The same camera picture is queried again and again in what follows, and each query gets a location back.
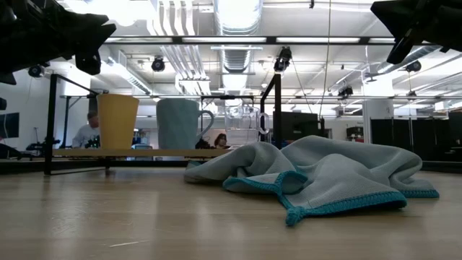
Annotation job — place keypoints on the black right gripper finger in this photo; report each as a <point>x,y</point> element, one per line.
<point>395,9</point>
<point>398,27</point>

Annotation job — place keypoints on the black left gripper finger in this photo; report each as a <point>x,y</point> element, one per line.
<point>94,26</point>
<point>94,41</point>

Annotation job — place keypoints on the yellow plastic cup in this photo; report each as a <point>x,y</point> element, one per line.
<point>117,122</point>

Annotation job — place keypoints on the light blue ceramic mug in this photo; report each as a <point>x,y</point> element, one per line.
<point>177,126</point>

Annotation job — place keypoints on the clear glass mug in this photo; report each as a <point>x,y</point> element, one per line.
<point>242,135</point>

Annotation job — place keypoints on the white building column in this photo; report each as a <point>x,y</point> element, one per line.
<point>377,115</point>

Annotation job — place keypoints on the person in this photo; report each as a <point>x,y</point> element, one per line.
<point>221,140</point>
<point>84,135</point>

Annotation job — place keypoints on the small black background robot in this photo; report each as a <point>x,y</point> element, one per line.
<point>202,144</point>

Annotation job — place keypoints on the teal microfibre cloth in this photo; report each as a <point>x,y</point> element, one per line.
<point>343,173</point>

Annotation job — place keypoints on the black ceiling-hung camera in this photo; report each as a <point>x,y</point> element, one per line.
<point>35,71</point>
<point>413,66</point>
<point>345,91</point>
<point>283,57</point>
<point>157,64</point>

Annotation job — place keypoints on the black wall monitor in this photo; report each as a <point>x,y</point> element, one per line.
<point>9,125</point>

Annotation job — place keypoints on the black partition wall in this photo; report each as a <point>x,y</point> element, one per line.
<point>415,137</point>

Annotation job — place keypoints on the wooden shelf with black frame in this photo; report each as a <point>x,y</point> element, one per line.
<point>162,153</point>

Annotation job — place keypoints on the black metal rig frame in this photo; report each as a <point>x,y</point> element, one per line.
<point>144,163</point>

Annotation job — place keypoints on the silver round air duct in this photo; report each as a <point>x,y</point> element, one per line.
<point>238,18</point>

